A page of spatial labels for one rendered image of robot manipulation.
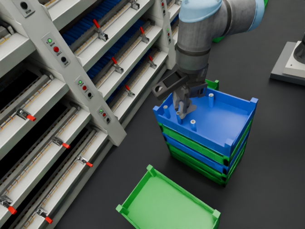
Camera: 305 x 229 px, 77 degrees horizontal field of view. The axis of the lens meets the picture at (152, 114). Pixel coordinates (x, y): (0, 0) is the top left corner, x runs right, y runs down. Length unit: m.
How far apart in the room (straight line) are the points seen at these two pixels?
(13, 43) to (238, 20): 0.63
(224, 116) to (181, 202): 0.36
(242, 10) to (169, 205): 0.66
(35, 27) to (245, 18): 0.61
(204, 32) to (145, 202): 0.63
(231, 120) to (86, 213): 0.81
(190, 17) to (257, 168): 0.76
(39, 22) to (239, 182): 0.99
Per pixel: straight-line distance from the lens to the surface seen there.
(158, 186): 0.82
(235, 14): 0.54
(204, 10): 0.48
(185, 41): 0.51
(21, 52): 0.74
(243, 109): 0.78
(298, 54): 1.36
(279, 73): 1.33
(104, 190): 1.10
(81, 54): 0.90
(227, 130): 0.72
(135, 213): 0.83
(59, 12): 0.80
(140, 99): 1.28
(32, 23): 0.74
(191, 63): 0.53
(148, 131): 1.15
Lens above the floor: 0.93
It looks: 50 degrees down
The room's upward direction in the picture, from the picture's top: 22 degrees counter-clockwise
